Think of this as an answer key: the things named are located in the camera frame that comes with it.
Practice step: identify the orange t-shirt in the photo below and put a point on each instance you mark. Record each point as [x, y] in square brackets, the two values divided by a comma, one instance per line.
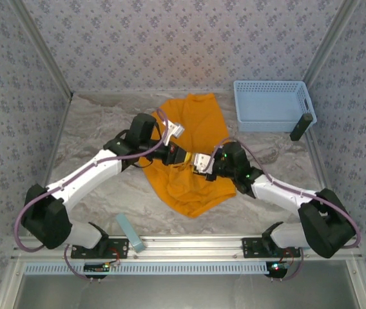
[202, 122]

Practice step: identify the light blue plastic basket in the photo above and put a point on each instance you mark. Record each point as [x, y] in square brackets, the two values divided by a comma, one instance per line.
[266, 106]

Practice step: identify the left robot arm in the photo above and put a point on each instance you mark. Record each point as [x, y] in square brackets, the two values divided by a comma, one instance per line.
[83, 183]

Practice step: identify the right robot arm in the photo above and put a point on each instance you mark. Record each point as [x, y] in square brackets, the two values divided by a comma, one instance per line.
[279, 193]

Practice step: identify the black rectangular device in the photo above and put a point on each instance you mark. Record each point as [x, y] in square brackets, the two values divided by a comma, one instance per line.
[301, 127]

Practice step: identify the light teal rectangular block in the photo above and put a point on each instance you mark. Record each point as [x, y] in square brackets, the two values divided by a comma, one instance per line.
[129, 231]

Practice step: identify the small circuit board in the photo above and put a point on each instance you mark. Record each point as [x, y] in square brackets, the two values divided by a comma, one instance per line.
[277, 267]
[96, 267]

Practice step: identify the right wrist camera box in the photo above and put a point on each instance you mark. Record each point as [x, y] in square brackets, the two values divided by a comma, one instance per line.
[202, 162]

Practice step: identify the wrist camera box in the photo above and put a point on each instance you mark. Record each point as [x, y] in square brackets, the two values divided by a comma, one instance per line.
[176, 130]
[202, 162]

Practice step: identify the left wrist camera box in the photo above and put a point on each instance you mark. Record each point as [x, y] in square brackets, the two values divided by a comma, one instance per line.
[176, 130]

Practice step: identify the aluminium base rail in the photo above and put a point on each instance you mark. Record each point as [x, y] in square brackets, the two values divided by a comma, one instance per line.
[186, 248]

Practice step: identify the aluminium side rail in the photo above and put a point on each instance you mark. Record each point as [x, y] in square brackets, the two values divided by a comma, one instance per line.
[56, 145]
[320, 161]

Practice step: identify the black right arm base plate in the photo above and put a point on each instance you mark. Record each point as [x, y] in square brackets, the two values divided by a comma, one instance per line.
[251, 248]

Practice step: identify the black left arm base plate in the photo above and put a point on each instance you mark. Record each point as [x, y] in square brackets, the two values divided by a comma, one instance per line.
[120, 248]

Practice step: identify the aluminium frame post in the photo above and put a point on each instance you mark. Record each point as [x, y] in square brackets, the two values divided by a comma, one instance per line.
[324, 48]
[44, 48]

